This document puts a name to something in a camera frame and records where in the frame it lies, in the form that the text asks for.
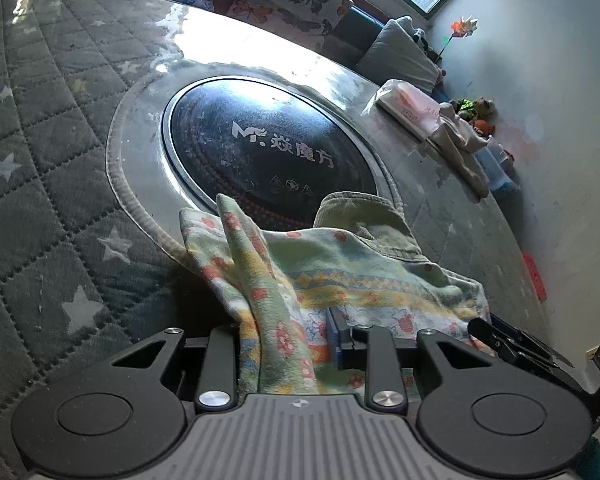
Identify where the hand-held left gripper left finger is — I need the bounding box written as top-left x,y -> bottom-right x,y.
111,324 -> 242,413

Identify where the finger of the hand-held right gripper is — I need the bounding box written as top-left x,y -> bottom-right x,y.
467,317 -> 521,363
490,314 -> 576,368

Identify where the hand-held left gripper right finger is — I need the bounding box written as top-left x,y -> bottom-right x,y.
326,306 -> 501,413

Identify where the floral patterned garment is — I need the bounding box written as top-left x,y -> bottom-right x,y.
179,192 -> 492,397

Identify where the red flat object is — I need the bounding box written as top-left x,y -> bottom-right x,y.
521,251 -> 549,304

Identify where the light blue container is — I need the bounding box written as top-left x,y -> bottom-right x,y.
474,136 -> 522,195

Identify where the beige cloth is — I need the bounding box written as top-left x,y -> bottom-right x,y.
424,101 -> 492,204

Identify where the round black induction cooktop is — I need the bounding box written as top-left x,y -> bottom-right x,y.
161,75 -> 397,235

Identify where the green and orange plush toy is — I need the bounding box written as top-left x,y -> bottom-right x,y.
451,96 -> 499,137

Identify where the pink tissue packet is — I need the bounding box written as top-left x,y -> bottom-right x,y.
361,78 -> 444,142

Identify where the grey pillow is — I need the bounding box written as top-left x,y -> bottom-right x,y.
356,15 -> 444,97

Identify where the colourful pinwheel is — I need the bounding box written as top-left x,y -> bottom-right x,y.
436,15 -> 482,64

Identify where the blue sofa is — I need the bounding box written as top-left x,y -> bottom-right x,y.
30,0 -> 392,70

